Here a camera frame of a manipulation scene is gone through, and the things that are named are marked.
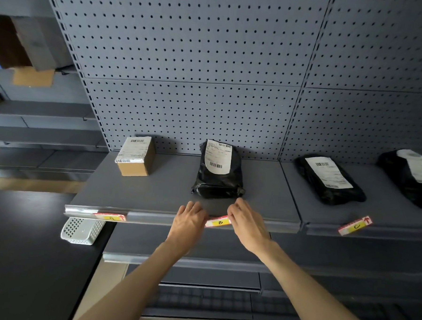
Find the person's right hand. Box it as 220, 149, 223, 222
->
225, 197, 275, 256

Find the person's left hand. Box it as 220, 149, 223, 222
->
165, 200, 210, 258

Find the person's right forearm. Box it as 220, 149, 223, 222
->
250, 239, 383, 320

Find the person's left forearm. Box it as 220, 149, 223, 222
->
73, 237, 186, 320

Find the grey metal shelf board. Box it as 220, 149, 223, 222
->
277, 160, 422, 242
63, 149, 305, 234

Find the red yellow shelf label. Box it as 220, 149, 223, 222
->
205, 215, 232, 230
337, 214, 374, 238
93, 212, 128, 222

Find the upright black parcel bag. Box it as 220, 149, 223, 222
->
191, 138, 248, 201

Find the small labelled cardboard box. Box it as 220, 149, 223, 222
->
114, 134, 157, 178

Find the grey lower shelf board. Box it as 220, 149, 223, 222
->
102, 222, 422, 281

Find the grey pegboard back panel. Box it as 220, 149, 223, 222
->
279, 85, 422, 169
305, 0, 422, 95
39, 0, 333, 91
80, 75, 302, 162

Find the dark bottom shelf base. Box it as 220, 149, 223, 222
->
123, 264, 422, 320

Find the flat black parcel bag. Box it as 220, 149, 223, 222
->
292, 153, 369, 208

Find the white plastic mesh basket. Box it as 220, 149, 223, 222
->
60, 216, 107, 247

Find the grey background shelving unit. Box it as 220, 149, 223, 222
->
0, 0, 117, 185

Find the bulky black parcel bag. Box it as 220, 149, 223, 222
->
375, 147, 422, 209

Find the large open cardboard box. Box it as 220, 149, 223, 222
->
0, 14, 76, 90

